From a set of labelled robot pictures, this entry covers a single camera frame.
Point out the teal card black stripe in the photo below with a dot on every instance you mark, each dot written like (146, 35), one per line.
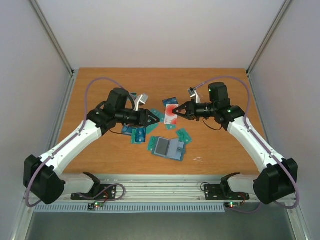
(133, 95)

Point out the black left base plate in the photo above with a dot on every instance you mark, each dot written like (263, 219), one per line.
(105, 191)

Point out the controller board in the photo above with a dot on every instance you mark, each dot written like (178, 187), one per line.
(232, 204)
(95, 206)

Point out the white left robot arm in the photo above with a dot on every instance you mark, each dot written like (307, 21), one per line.
(43, 175)

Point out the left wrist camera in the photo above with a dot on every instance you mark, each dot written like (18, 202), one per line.
(140, 100)

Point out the teal card under pile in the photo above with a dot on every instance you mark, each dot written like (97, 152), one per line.
(133, 136)

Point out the dark blue card left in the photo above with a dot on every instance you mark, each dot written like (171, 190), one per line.
(127, 130)

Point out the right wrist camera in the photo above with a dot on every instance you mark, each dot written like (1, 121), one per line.
(192, 91)

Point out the grey slotted cable duct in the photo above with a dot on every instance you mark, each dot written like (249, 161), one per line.
(131, 208)

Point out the teal card under circle card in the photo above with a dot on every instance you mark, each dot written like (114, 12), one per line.
(170, 126)

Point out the teal card right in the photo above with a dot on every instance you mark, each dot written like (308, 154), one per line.
(184, 136)

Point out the blue card near centre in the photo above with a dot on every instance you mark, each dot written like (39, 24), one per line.
(140, 135)

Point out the teal card top of pile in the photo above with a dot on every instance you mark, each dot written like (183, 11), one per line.
(159, 114)

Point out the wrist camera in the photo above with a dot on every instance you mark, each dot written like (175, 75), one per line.
(192, 91)
(140, 100)

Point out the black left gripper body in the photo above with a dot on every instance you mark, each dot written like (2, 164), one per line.
(140, 121)

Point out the white card red circle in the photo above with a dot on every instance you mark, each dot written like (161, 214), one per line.
(170, 117)

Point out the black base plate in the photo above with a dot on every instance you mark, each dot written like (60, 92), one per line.
(213, 192)
(105, 191)

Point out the black VIP card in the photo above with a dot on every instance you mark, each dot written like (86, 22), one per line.
(162, 146)

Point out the left controller board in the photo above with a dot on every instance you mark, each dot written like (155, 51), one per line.
(95, 206)

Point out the blue card top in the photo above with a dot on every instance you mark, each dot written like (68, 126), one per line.
(172, 100)

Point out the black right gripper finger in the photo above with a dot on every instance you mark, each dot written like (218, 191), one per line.
(181, 109)
(184, 116)

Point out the teal card with signature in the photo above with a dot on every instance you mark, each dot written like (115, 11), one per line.
(152, 143)

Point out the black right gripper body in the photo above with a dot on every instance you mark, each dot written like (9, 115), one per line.
(190, 110)

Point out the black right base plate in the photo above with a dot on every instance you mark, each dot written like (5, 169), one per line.
(213, 192)

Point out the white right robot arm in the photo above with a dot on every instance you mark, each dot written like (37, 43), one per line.
(277, 175)

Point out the teal leather card holder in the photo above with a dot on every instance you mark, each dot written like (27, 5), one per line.
(176, 150)

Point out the right controller board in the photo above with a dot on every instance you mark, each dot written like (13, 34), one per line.
(232, 204)

